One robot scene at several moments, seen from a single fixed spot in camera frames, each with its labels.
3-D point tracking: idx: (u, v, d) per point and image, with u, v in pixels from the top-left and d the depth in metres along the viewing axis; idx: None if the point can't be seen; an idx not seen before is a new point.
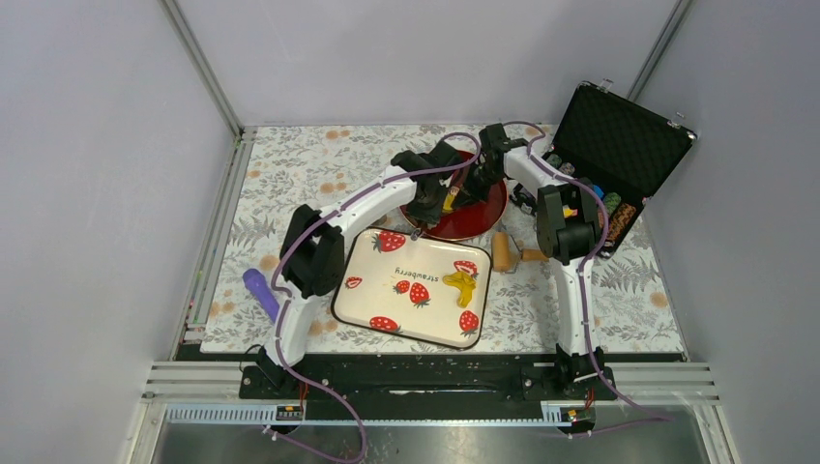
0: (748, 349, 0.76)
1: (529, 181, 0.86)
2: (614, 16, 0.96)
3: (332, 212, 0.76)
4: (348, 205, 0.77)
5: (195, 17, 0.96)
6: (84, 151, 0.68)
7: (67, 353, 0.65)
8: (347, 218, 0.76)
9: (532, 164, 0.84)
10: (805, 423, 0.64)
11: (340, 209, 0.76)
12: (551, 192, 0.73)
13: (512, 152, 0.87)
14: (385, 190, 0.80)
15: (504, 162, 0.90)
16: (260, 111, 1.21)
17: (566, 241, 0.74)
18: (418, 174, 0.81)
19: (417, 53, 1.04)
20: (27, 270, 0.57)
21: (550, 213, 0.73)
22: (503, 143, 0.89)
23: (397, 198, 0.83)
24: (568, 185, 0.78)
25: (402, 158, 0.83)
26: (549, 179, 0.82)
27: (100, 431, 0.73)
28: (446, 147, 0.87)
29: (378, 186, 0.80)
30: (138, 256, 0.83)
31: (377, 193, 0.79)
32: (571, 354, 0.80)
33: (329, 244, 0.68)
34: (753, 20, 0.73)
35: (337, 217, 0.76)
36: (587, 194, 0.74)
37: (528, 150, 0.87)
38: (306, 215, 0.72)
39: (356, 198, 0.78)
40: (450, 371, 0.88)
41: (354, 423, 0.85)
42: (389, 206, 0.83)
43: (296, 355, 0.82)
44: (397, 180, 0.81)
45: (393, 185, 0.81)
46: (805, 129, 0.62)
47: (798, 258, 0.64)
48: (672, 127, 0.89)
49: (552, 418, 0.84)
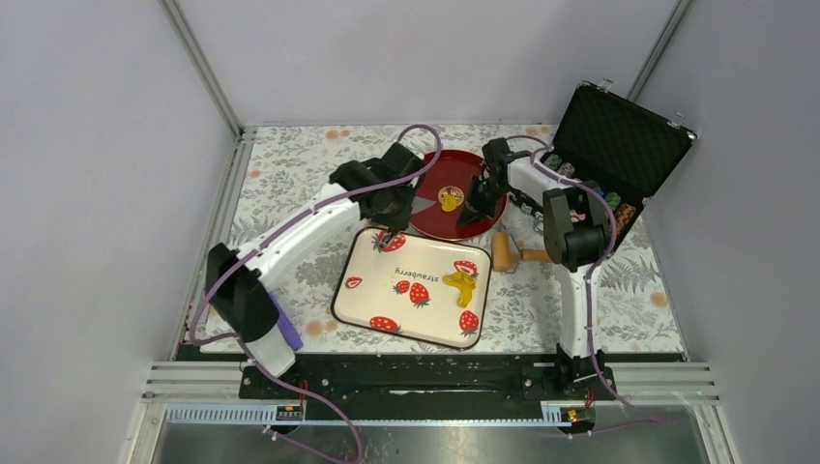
0: (748, 350, 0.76)
1: (534, 188, 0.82)
2: (614, 16, 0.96)
3: (250, 251, 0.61)
4: (272, 240, 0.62)
5: (195, 18, 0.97)
6: (84, 150, 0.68)
7: (68, 352, 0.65)
8: (269, 257, 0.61)
9: (535, 171, 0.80)
10: (804, 423, 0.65)
11: (261, 246, 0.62)
12: (556, 195, 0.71)
13: (515, 161, 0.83)
14: (318, 217, 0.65)
15: (508, 172, 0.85)
16: (260, 111, 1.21)
17: (574, 245, 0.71)
18: (360, 192, 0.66)
19: (417, 53, 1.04)
20: (26, 268, 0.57)
21: (556, 216, 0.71)
22: (506, 156, 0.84)
23: (336, 222, 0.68)
24: (571, 188, 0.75)
25: (341, 173, 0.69)
26: (554, 184, 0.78)
27: (100, 431, 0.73)
28: (397, 151, 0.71)
29: (307, 212, 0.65)
30: (138, 256, 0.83)
31: (306, 224, 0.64)
32: (573, 356, 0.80)
33: (247, 289, 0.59)
34: (753, 20, 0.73)
35: (257, 257, 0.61)
36: (593, 197, 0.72)
37: (532, 159, 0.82)
38: (220, 255, 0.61)
39: (279, 231, 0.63)
40: (450, 371, 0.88)
41: (342, 423, 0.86)
42: (326, 233, 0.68)
43: (285, 365, 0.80)
44: (333, 202, 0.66)
45: (327, 209, 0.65)
46: (804, 130, 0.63)
47: (798, 258, 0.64)
48: (672, 127, 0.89)
49: (552, 418, 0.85)
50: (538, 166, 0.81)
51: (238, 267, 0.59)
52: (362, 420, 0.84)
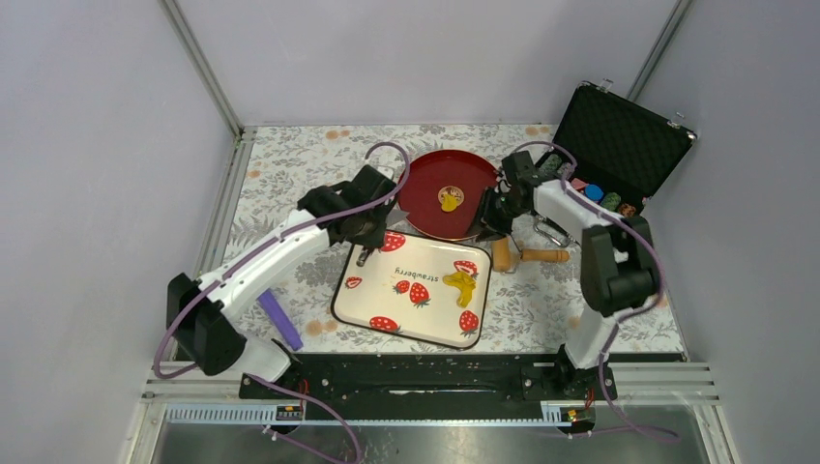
0: (748, 350, 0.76)
1: (564, 220, 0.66)
2: (614, 16, 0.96)
3: (212, 282, 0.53)
4: (236, 269, 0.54)
5: (195, 17, 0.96)
6: (85, 150, 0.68)
7: (69, 352, 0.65)
8: (234, 288, 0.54)
9: (568, 199, 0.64)
10: (804, 423, 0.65)
11: (224, 276, 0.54)
12: (600, 233, 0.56)
13: (544, 186, 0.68)
14: (286, 245, 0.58)
15: (533, 197, 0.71)
16: (259, 111, 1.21)
17: (621, 294, 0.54)
18: (330, 218, 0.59)
19: (417, 52, 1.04)
20: (26, 267, 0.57)
21: (599, 257, 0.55)
22: (531, 176, 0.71)
23: (307, 248, 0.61)
24: (613, 224, 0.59)
25: (309, 198, 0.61)
26: (595, 217, 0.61)
27: (100, 431, 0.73)
28: (368, 171, 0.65)
29: (274, 240, 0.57)
30: (138, 256, 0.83)
31: (272, 251, 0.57)
32: (578, 367, 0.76)
33: (206, 324, 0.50)
34: (753, 20, 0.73)
35: (219, 288, 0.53)
36: (642, 238, 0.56)
37: (563, 184, 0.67)
38: (180, 286, 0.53)
39: (243, 261, 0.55)
40: (449, 371, 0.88)
41: (338, 423, 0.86)
42: (295, 262, 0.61)
43: (280, 366, 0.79)
44: (302, 228, 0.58)
45: (295, 235, 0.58)
46: (804, 130, 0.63)
47: (797, 259, 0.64)
48: (672, 127, 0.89)
49: (552, 418, 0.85)
50: (571, 192, 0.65)
51: (199, 299, 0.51)
52: (361, 420, 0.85)
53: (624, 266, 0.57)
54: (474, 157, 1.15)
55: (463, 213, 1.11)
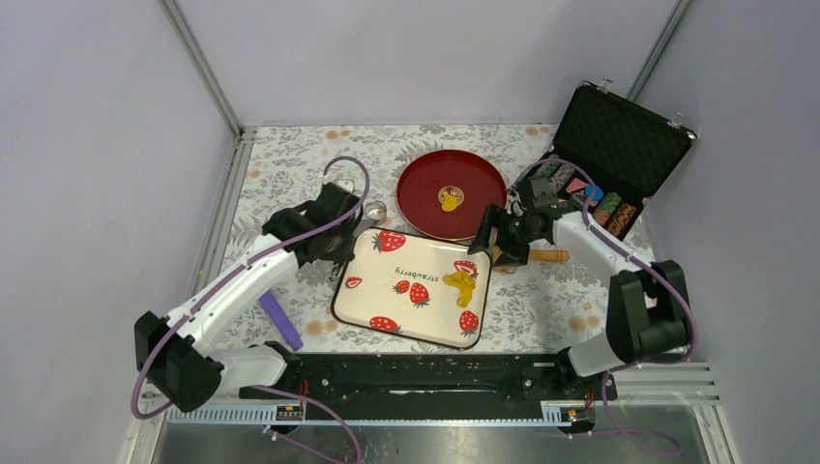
0: (748, 350, 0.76)
1: (587, 258, 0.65)
2: (614, 16, 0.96)
3: (181, 318, 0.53)
4: (204, 302, 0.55)
5: (195, 17, 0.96)
6: (84, 149, 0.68)
7: (69, 352, 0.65)
8: (204, 321, 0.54)
9: (591, 236, 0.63)
10: (805, 423, 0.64)
11: (193, 310, 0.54)
12: (630, 282, 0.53)
13: (565, 219, 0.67)
14: (253, 271, 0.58)
15: (552, 229, 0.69)
16: (259, 111, 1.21)
17: (650, 346, 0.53)
18: (296, 241, 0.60)
19: (417, 52, 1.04)
20: (26, 267, 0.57)
21: (628, 310, 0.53)
22: (550, 209, 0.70)
23: (276, 273, 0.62)
24: (642, 270, 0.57)
25: (274, 223, 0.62)
26: (622, 260, 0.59)
27: (99, 431, 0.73)
28: (333, 190, 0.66)
29: (241, 267, 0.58)
30: (138, 256, 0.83)
31: (239, 279, 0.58)
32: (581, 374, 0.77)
33: (178, 360, 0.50)
34: (753, 20, 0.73)
35: (189, 324, 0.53)
36: (673, 288, 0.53)
37: (586, 218, 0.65)
38: (147, 326, 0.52)
39: (213, 291, 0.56)
40: (449, 371, 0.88)
41: (337, 423, 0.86)
42: (265, 287, 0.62)
43: (275, 368, 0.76)
44: (269, 253, 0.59)
45: (261, 261, 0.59)
46: (804, 129, 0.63)
47: (797, 259, 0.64)
48: (672, 127, 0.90)
49: (552, 418, 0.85)
50: (597, 229, 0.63)
51: (168, 336, 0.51)
52: (361, 420, 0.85)
53: (653, 313, 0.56)
54: (474, 156, 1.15)
55: (462, 214, 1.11)
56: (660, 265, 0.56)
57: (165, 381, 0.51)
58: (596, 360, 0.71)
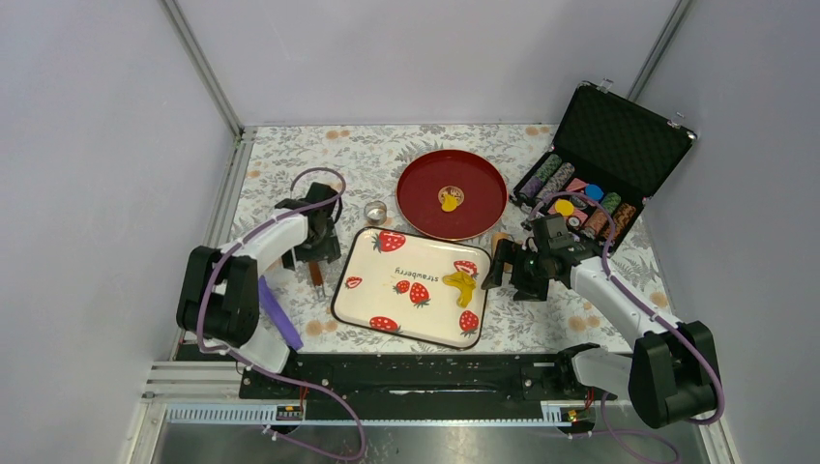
0: (747, 350, 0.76)
1: (606, 306, 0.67)
2: (615, 16, 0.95)
3: (233, 246, 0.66)
4: (250, 238, 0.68)
5: (195, 18, 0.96)
6: (84, 150, 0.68)
7: (68, 351, 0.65)
8: (252, 248, 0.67)
9: (612, 287, 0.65)
10: (803, 422, 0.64)
11: (244, 241, 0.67)
12: (658, 346, 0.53)
13: (584, 267, 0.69)
14: (284, 224, 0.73)
15: (571, 275, 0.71)
16: (260, 111, 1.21)
17: (676, 413, 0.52)
18: (307, 208, 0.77)
19: (418, 52, 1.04)
20: (25, 267, 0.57)
21: (655, 376, 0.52)
22: (567, 250, 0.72)
23: (295, 234, 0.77)
24: (668, 332, 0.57)
25: (284, 202, 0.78)
26: (647, 320, 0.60)
27: (99, 431, 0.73)
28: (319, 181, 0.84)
29: (272, 220, 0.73)
30: (138, 256, 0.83)
31: (274, 228, 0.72)
32: (582, 376, 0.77)
33: (241, 271, 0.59)
34: (754, 19, 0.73)
35: (242, 248, 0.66)
36: (701, 356, 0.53)
37: (605, 268, 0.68)
38: (201, 258, 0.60)
39: (255, 233, 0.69)
40: (449, 371, 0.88)
41: (353, 423, 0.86)
42: (285, 245, 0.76)
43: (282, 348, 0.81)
44: (288, 216, 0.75)
45: (287, 219, 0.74)
46: (804, 128, 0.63)
47: (798, 258, 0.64)
48: (672, 127, 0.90)
49: (552, 418, 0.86)
50: (615, 278, 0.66)
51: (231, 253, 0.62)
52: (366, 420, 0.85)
53: (679, 377, 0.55)
54: (474, 157, 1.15)
55: (462, 214, 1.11)
56: (687, 328, 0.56)
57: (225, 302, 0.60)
58: (602, 375, 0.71)
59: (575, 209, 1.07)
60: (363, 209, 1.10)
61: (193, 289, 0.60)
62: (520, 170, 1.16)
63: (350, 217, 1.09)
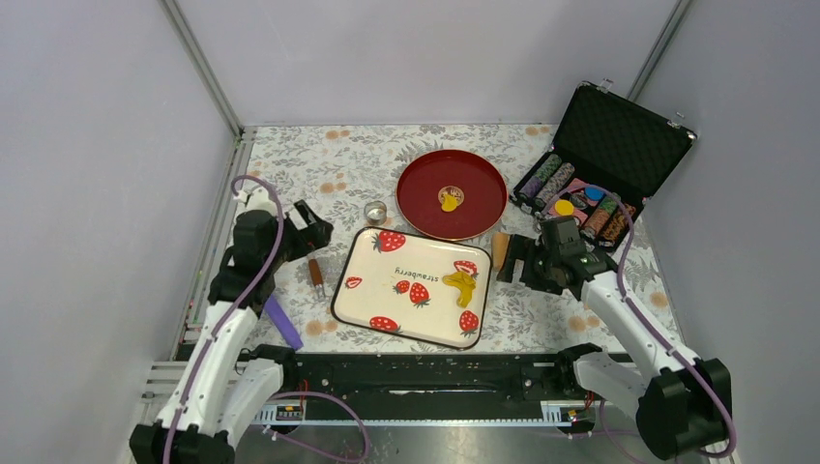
0: (747, 350, 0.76)
1: (619, 330, 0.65)
2: (615, 15, 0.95)
3: (174, 414, 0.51)
4: (191, 387, 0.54)
5: (195, 17, 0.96)
6: (84, 149, 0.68)
7: (68, 351, 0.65)
8: (198, 403, 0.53)
9: (627, 310, 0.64)
10: (803, 422, 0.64)
11: (183, 400, 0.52)
12: (672, 386, 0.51)
13: (598, 284, 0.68)
14: (224, 338, 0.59)
15: (582, 287, 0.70)
16: (260, 111, 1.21)
17: (685, 448, 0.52)
18: (244, 296, 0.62)
19: (418, 51, 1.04)
20: (26, 265, 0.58)
21: (668, 415, 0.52)
22: (580, 262, 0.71)
23: (243, 333, 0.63)
24: (685, 369, 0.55)
25: (217, 290, 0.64)
26: (663, 353, 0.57)
27: (98, 432, 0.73)
28: (242, 232, 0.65)
29: (209, 342, 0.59)
30: (138, 256, 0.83)
31: (213, 354, 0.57)
32: (582, 380, 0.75)
33: (192, 449, 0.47)
34: (754, 18, 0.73)
35: (185, 414, 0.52)
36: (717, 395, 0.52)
37: (621, 287, 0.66)
38: (142, 439, 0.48)
39: (193, 375, 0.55)
40: (449, 371, 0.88)
41: (354, 423, 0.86)
42: (238, 351, 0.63)
43: (274, 372, 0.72)
44: (227, 319, 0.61)
45: (225, 328, 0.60)
46: (804, 127, 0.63)
47: (798, 258, 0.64)
48: (672, 127, 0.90)
49: (552, 418, 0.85)
50: (631, 301, 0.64)
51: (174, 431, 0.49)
52: (379, 420, 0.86)
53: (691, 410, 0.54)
54: (474, 157, 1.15)
55: (462, 214, 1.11)
56: (703, 365, 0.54)
57: None
58: (606, 386, 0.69)
59: (575, 209, 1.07)
60: (363, 209, 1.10)
61: None
62: (520, 170, 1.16)
63: (350, 216, 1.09)
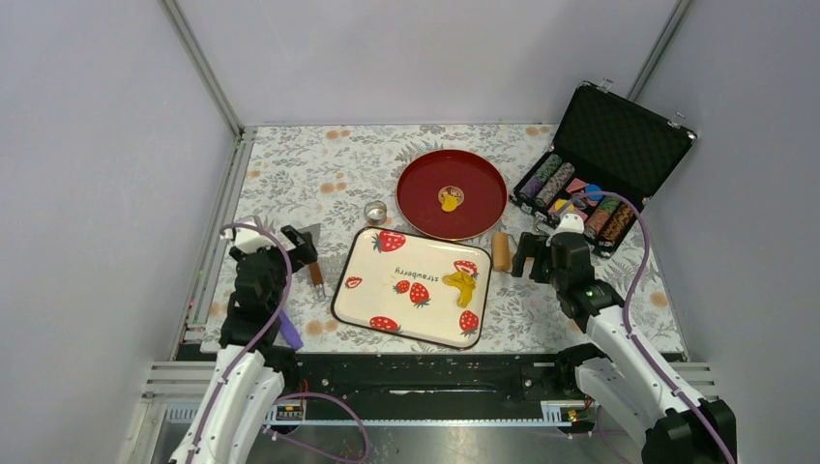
0: (747, 349, 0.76)
1: (623, 367, 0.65)
2: (615, 15, 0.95)
3: (186, 453, 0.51)
4: (203, 427, 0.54)
5: (195, 17, 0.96)
6: (84, 148, 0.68)
7: (69, 350, 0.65)
8: (211, 445, 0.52)
9: (631, 348, 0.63)
10: (802, 422, 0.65)
11: (195, 441, 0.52)
12: (678, 426, 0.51)
13: (603, 319, 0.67)
14: (233, 381, 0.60)
15: (588, 321, 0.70)
16: (260, 111, 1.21)
17: None
18: (255, 341, 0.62)
19: (418, 51, 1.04)
20: (27, 264, 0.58)
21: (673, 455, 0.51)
22: (588, 300, 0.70)
23: (251, 375, 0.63)
24: (689, 411, 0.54)
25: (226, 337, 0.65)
26: (669, 393, 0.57)
27: (99, 432, 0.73)
28: (244, 283, 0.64)
29: (219, 385, 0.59)
30: (138, 255, 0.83)
31: (224, 395, 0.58)
32: (582, 387, 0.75)
33: None
34: (755, 18, 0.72)
35: (197, 454, 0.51)
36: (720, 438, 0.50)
37: (628, 325, 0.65)
38: None
39: (206, 416, 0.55)
40: (449, 371, 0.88)
41: (354, 423, 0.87)
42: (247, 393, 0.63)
43: (274, 383, 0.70)
44: (237, 362, 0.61)
45: (236, 371, 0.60)
46: (804, 126, 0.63)
47: (798, 258, 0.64)
48: (671, 127, 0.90)
49: (552, 418, 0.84)
50: (636, 338, 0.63)
51: None
52: (381, 420, 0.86)
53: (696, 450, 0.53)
54: (474, 157, 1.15)
55: (462, 215, 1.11)
56: (708, 407, 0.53)
57: None
58: (614, 412, 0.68)
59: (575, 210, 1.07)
60: (363, 209, 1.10)
61: None
62: (520, 170, 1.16)
63: (350, 217, 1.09)
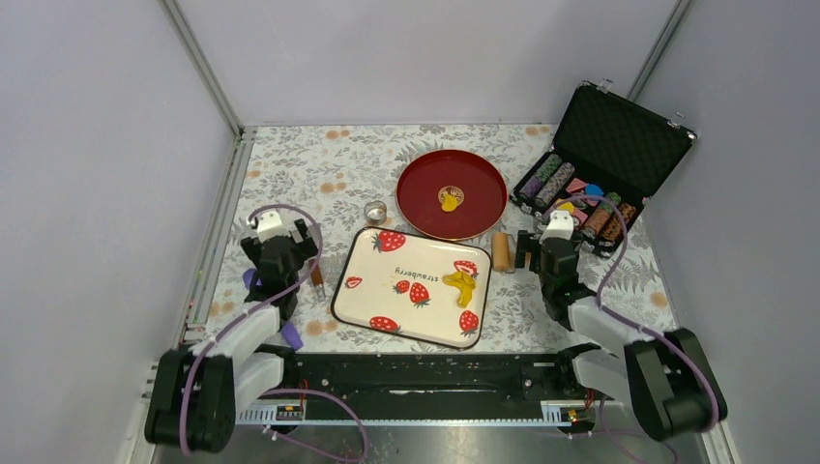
0: (746, 349, 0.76)
1: (602, 334, 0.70)
2: (615, 15, 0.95)
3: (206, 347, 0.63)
4: (223, 334, 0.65)
5: (195, 17, 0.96)
6: (83, 149, 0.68)
7: (68, 350, 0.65)
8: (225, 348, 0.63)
9: (602, 314, 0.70)
10: (801, 423, 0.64)
11: (216, 340, 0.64)
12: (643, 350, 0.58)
13: (579, 304, 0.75)
14: (254, 317, 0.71)
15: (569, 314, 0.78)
16: (260, 111, 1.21)
17: (680, 420, 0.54)
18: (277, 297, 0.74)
19: (418, 50, 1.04)
20: (26, 264, 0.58)
21: (649, 382, 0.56)
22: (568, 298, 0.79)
23: (268, 325, 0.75)
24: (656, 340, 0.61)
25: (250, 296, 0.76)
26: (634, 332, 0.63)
27: (98, 431, 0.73)
28: (269, 261, 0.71)
29: (242, 316, 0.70)
30: (138, 255, 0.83)
31: (246, 324, 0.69)
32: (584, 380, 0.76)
33: (216, 372, 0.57)
34: (755, 17, 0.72)
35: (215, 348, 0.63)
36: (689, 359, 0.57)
37: (597, 300, 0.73)
38: (172, 362, 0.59)
39: (229, 330, 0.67)
40: (449, 371, 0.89)
41: (354, 423, 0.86)
42: (255, 342, 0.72)
43: (275, 362, 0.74)
44: (259, 308, 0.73)
45: (258, 312, 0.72)
46: (804, 125, 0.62)
47: (799, 257, 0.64)
48: (672, 127, 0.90)
49: (552, 418, 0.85)
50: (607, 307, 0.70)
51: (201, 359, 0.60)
52: (380, 420, 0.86)
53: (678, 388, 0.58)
54: (474, 157, 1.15)
55: (463, 215, 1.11)
56: (674, 334, 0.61)
57: (204, 402, 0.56)
58: (604, 381, 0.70)
59: (575, 210, 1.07)
60: (363, 209, 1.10)
61: (165, 398, 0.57)
62: (520, 170, 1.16)
63: (350, 217, 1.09)
